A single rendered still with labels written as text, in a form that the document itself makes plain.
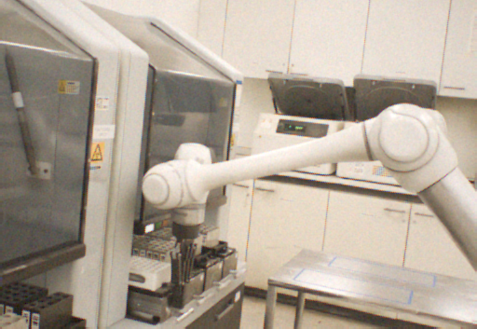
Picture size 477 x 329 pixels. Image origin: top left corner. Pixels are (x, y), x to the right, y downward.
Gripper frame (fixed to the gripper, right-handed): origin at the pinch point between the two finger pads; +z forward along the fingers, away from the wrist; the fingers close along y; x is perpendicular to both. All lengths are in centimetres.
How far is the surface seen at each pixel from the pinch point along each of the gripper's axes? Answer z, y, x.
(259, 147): -22, -230, -56
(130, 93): -53, 16, -11
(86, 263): -13.7, 29.1, -11.1
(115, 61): -60, 24, -11
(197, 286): 2.9, -17.6, -2.1
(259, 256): 51, -229, -47
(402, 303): -2, -27, 57
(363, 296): -2, -26, 46
